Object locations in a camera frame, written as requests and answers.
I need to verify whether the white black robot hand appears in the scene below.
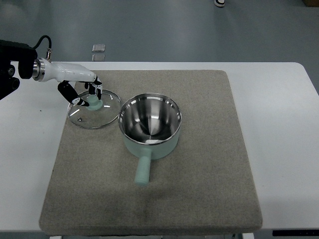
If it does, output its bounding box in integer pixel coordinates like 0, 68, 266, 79
32, 58, 102, 107

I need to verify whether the glass lid with green knob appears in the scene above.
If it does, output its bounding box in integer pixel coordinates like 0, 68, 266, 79
67, 90, 122, 129

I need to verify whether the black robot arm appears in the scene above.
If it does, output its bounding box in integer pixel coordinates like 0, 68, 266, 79
0, 40, 37, 99

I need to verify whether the metal floor plate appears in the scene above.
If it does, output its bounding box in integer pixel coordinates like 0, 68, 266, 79
92, 54, 105, 62
92, 44, 106, 52

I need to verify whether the mint green saucepan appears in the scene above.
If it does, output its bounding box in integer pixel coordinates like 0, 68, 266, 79
118, 93, 182, 187

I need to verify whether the white sneaker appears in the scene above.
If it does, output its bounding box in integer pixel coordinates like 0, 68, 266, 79
214, 0, 225, 7

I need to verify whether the cardboard box corner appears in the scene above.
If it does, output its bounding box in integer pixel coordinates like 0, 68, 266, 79
303, 0, 319, 7

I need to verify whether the black bar under table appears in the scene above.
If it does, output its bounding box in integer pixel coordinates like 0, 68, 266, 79
272, 230, 319, 237

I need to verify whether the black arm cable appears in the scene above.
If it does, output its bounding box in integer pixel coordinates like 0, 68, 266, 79
33, 35, 53, 60

